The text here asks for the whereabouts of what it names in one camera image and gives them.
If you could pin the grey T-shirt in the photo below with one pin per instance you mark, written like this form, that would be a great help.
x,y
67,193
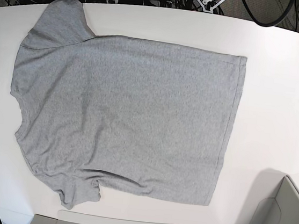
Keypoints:
x,y
140,116

